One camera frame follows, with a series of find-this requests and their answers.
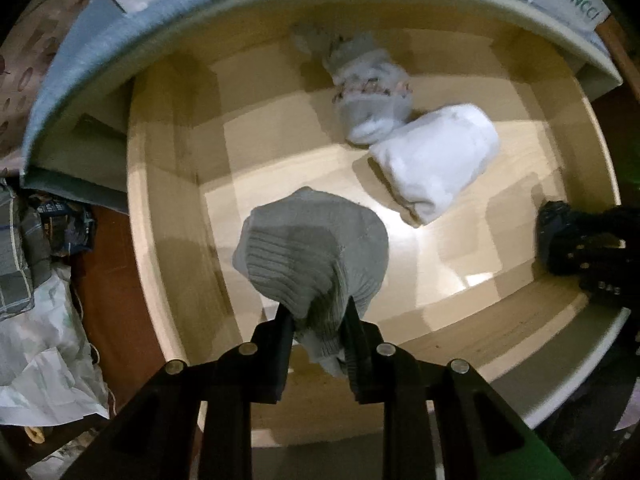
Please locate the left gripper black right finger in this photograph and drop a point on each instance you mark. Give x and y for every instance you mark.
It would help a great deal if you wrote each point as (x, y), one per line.
(381, 373)

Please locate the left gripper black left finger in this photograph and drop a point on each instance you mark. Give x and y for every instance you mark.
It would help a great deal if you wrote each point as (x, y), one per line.
(253, 372)

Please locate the grey ribbed socks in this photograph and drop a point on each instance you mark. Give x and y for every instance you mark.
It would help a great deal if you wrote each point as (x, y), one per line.
(312, 252)

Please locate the white socks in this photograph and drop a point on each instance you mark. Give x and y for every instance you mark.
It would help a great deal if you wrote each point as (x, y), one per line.
(430, 161)

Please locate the grey floral knit socks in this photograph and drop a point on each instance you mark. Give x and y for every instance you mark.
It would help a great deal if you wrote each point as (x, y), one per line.
(372, 94)

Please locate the white plastic bag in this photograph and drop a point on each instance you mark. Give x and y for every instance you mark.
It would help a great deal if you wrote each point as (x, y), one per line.
(48, 377)

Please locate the grey plaid cloth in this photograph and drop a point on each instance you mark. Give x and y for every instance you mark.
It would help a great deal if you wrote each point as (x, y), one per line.
(25, 254)

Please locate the beige leaf pattern curtain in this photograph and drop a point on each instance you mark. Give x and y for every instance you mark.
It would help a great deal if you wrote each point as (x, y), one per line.
(31, 34)

